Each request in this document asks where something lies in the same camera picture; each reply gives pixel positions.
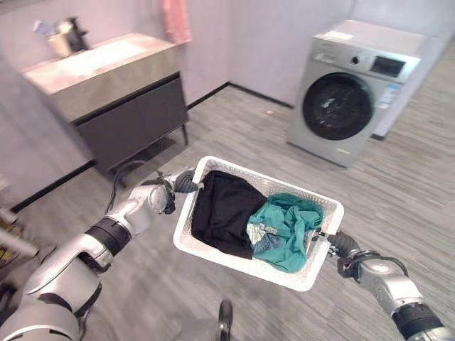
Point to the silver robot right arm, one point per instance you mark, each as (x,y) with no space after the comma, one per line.
(394,287)

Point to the robot dark foot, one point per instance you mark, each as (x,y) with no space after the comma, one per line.
(225,318)

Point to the black garment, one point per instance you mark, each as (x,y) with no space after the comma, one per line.
(224,213)

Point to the round dark washer door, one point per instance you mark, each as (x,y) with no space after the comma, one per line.
(338,107)

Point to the black faucet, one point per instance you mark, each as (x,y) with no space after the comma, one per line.
(78,35)

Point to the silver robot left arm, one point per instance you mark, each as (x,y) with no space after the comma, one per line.
(96,245)

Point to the grey vanity sink cabinet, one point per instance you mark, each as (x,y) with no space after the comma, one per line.
(113,96)

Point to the silver front-load washing machine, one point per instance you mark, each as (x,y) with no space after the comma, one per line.
(352,92)

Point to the white plastic laundry basket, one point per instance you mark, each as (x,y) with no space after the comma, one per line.
(259,222)

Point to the beige toothbrush cup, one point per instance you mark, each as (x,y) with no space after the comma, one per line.
(58,44)

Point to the teal green garment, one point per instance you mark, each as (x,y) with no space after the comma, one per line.
(284,231)

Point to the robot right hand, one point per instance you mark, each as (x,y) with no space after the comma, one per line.
(342,243)

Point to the pink hanging towel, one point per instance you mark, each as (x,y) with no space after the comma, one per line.
(176,19)

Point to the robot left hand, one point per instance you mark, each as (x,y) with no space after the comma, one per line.
(185,182)

